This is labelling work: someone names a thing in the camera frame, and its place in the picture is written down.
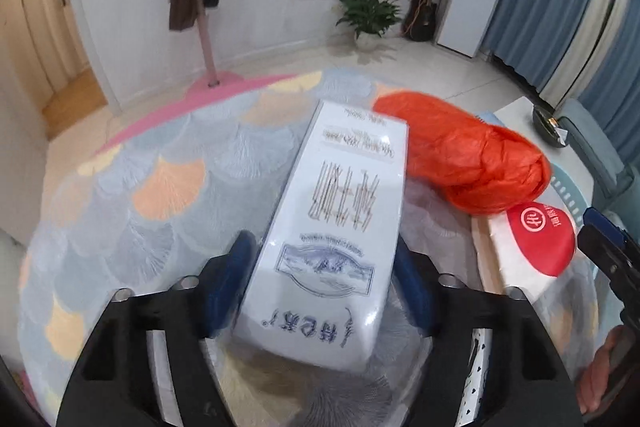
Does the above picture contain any orange plastic bag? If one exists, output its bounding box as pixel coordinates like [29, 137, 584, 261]
[372, 90, 553, 216]

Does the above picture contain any red white paper bag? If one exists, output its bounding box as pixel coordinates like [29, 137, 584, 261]
[487, 202, 579, 304]

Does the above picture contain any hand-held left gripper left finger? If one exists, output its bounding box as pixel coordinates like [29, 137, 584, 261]
[56, 229, 261, 427]

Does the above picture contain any person's right hand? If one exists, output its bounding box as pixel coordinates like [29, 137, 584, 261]
[579, 326, 632, 416]

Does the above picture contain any white low table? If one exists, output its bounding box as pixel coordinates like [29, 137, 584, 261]
[492, 95, 597, 180]

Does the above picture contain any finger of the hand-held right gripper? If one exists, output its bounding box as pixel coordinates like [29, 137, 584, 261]
[577, 206, 640, 305]

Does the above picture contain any potted green plant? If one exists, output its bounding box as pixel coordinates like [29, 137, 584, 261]
[335, 0, 404, 53]

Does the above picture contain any dark pouch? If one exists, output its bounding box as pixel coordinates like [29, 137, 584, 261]
[532, 105, 564, 139]

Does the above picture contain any grey blue sofa cushion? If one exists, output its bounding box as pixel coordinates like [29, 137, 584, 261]
[556, 99, 632, 208]

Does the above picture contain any white tissue box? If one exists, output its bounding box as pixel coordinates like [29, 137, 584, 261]
[230, 100, 410, 376]

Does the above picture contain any dark guitar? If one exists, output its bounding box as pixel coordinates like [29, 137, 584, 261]
[403, 0, 439, 43]

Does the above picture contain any blue white curtain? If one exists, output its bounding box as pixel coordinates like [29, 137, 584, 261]
[479, 0, 640, 160]

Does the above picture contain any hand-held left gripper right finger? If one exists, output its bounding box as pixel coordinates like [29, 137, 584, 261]
[394, 242, 584, 427]

